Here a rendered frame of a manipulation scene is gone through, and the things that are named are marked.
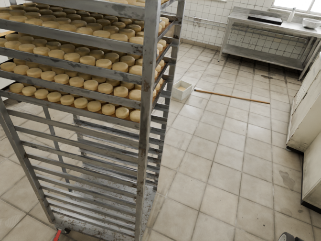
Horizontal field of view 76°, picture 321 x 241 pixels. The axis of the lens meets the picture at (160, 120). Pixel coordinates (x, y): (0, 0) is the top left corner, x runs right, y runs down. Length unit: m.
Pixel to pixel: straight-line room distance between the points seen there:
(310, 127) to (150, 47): 2.26
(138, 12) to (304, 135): 2.35
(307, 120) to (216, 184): 1.16
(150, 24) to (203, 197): 1.66
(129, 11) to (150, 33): 0.08
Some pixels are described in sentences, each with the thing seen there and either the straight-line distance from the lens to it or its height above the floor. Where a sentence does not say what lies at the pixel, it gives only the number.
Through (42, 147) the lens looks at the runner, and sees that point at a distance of 1.09.
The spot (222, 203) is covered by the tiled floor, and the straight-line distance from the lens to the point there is 2.00.
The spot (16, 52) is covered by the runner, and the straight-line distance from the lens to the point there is 0.84.
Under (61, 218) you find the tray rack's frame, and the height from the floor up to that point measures 0.15.
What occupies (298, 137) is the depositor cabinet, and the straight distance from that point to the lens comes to 2.69.
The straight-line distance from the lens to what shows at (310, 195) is 2.23.
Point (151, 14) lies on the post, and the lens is 0.53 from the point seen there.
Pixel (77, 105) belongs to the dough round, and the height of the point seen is 1.15.
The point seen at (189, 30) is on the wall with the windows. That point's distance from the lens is 5.50.
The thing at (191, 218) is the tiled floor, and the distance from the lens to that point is 1.85.
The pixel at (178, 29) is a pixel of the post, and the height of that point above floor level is 1.38.
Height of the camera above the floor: 1.61
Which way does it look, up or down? 38 degrees down
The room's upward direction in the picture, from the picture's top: 7 degrees clockwise
